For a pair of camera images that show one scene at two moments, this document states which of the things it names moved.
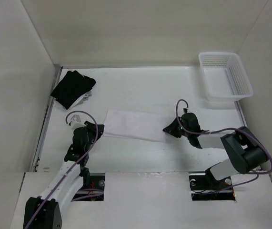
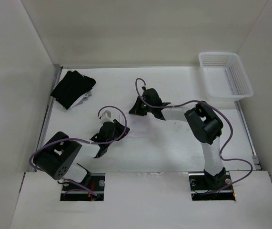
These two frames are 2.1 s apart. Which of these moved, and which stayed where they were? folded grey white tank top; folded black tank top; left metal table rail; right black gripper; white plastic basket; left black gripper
Moved: left black gripper; right black gripper
Stayed: folded grey white tank top; white plastic basket; folded black tank top; left metal table rail
